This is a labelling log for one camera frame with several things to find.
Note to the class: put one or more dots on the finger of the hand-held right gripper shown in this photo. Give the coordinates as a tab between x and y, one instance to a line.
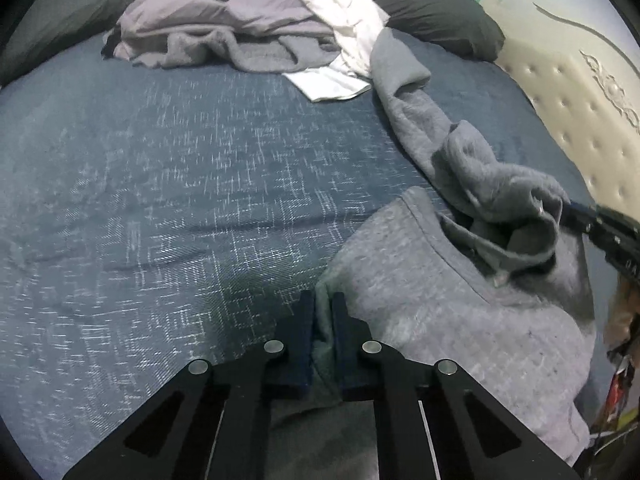
600	225

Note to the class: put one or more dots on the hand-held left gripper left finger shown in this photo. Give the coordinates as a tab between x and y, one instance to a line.
302	365

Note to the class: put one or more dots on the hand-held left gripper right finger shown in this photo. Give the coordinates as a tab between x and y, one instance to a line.
345	365

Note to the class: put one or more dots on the grey knit sweater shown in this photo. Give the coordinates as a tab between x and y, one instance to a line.
450	320

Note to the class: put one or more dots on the cream tufted headboard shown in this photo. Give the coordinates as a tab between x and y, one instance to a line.
565	85

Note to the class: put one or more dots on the bed with blue patterned sheet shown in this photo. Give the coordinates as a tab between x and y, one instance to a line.
150	185

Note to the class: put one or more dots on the dark grey long pillow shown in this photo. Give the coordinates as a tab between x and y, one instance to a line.
440	15

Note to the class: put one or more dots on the grey fleece garment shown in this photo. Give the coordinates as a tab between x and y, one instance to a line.
260	50

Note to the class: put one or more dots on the white shirt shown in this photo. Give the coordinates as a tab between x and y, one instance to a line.
340	0

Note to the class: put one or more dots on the black garment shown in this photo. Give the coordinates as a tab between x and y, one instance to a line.
107	45

